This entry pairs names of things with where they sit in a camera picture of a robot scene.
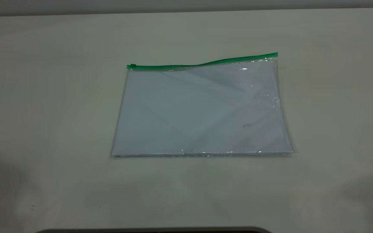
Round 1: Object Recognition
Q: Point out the clear zip bag green zipper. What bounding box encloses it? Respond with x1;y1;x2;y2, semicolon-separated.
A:
110;52;296;159

